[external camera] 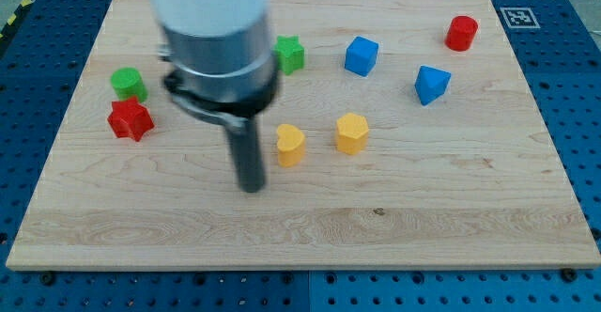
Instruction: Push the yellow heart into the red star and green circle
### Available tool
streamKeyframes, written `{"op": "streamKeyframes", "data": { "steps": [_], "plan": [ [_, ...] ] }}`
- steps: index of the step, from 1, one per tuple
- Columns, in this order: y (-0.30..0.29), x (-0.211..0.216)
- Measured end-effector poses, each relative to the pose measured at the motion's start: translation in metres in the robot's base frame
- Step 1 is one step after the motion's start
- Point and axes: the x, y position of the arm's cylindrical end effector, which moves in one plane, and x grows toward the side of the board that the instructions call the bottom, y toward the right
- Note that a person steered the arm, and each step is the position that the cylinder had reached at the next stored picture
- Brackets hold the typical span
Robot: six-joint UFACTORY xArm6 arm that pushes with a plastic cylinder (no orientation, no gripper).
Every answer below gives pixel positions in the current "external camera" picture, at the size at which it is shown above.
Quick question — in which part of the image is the light wooden board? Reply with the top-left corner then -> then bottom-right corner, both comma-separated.
7,0 -> 600,272

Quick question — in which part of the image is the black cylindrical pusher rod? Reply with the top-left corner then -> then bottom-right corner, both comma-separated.
225,117 -> 266,193

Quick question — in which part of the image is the green star block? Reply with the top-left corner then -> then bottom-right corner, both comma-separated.
274,36 -> 305,75

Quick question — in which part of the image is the yellow hexagon block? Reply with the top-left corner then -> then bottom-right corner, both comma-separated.
335,113 -> 369,155

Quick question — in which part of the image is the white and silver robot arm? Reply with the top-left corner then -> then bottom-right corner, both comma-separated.
150,0 -> 279,193

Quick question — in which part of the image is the yellow heart block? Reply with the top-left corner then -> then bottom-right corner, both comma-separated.
276,124 -> 306,167

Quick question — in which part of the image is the blue cube block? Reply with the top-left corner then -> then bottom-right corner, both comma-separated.
344,37 -> 379,77

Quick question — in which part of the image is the red star block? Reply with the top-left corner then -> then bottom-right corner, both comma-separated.
107,96 -> 155,142

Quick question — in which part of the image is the blue triangle block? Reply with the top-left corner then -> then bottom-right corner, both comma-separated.
414,65 -> 452,106

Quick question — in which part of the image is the black clamp pusher mount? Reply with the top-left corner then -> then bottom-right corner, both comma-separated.
162,70 -> 280,131

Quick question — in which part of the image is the green cylinder block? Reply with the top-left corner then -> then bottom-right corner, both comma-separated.
110,67 -> 147,102

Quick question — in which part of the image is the white fiducial marker tag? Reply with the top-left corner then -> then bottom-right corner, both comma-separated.
501,7 -> 540,29

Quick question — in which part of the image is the red cylinder block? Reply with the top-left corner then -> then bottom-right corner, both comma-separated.
444,15 -> 479,52

